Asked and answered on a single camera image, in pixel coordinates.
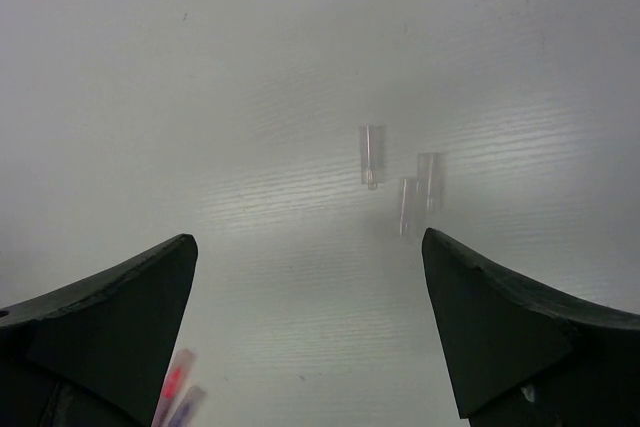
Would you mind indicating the red pen clear cap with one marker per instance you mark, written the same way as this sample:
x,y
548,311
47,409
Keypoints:
x,y
177,374

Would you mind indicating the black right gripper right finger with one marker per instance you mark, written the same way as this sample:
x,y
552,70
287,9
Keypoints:
x,y
521,353

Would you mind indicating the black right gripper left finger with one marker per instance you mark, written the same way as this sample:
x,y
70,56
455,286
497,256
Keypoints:
x,y
96,352

